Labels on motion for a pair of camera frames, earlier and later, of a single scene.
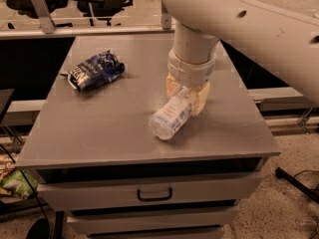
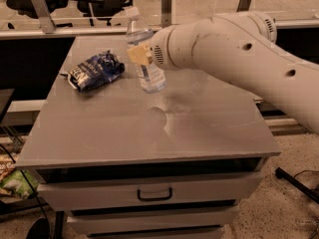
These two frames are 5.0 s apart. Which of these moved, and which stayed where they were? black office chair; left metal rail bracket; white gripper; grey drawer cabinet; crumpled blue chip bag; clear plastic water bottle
Moved: clear plastic water bottle; white gripper
Stayed: left metal rail bracket; grey drawer cabinet; black office chair; crumpled blue chip bag
